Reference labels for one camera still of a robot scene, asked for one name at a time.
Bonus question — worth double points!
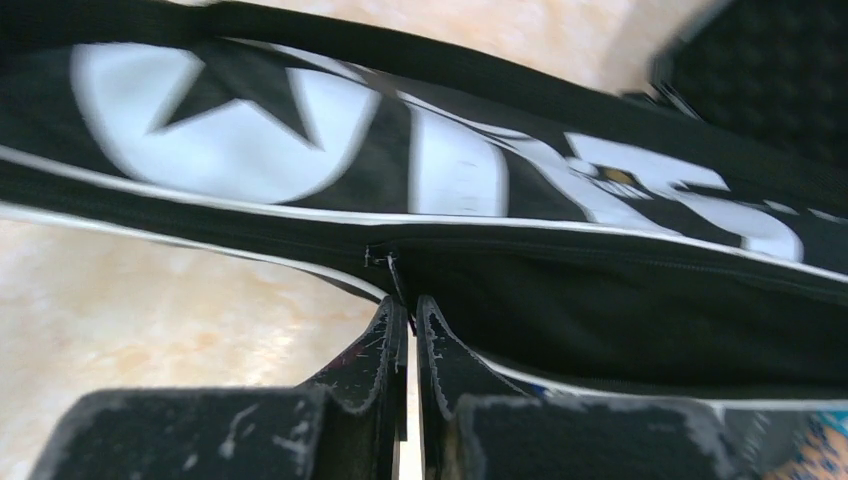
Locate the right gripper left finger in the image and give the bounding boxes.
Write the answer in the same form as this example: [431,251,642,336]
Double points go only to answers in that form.
[32,297,407,479]

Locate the black racket bag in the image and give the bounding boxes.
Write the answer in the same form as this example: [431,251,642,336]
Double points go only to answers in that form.
[1,1,847,410]

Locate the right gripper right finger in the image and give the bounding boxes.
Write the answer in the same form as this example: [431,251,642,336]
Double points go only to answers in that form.
[416,296,736,479]

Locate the black poker chip case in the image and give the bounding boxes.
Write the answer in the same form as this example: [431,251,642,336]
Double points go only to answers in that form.
[650,0,847,168]

